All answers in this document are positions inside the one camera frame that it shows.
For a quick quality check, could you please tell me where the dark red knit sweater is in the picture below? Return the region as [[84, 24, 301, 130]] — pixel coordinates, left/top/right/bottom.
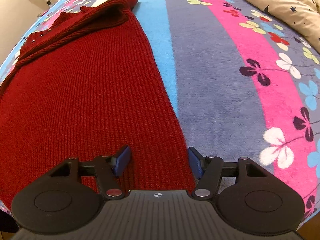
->
[[1, 0, 195, 206]]

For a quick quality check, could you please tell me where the floral striped fleece bed blanket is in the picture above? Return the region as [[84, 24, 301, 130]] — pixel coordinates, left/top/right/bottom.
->
[[1, 0, 319, 221]]

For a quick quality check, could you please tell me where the beige star pattern duvet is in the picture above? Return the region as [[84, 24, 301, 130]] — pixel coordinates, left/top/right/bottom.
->
[[246, 0, 319, 51]]

